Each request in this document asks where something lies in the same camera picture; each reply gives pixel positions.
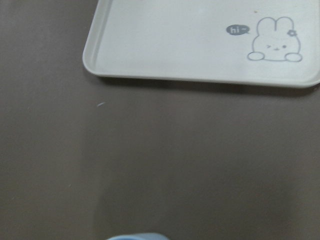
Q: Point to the cream rabbit tray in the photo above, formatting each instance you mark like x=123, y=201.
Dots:
x=253, y=42

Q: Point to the light blue cup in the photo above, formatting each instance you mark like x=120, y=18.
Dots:
x=139, y=236

